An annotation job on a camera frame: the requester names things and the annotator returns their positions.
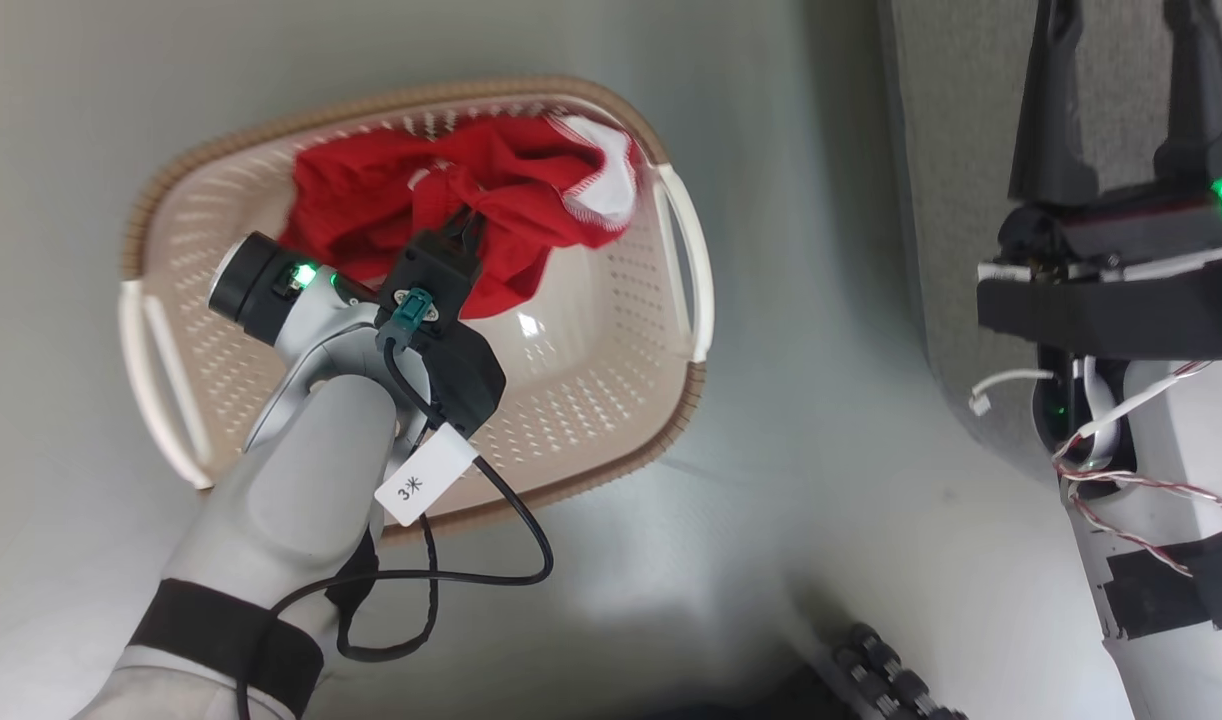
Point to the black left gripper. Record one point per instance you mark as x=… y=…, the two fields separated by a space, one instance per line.
x=466 y=375

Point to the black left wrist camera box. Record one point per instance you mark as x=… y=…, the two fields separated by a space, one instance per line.
x=436 y=270

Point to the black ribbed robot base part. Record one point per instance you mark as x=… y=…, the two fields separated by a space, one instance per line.
x=891 y=680

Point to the red and white garment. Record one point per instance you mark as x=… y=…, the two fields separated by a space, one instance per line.
x=371 y=200

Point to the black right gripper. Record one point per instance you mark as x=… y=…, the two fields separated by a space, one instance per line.
x=1111 y=300

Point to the grey fabric sofa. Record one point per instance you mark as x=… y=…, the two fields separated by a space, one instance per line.
x=951 y=200

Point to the beige perforated laundry basket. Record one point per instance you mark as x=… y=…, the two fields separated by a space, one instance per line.
x=591 y=400

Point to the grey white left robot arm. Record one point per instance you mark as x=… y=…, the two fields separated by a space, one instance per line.
x=301 y=500

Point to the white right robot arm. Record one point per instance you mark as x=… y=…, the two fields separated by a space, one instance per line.
x=1201 y=460

